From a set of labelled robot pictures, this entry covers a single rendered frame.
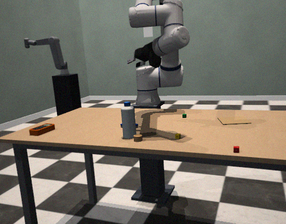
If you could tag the short brown cylinder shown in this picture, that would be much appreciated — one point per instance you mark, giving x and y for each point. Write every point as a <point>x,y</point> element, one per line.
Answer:
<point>138,138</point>

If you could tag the red die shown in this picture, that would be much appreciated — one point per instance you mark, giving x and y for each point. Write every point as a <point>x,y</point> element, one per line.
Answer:
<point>236,149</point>

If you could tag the yellow die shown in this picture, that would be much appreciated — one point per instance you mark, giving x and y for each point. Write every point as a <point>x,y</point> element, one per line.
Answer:
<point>177,136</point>

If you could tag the tan mat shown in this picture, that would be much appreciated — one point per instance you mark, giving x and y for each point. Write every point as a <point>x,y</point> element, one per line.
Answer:
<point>233,120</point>

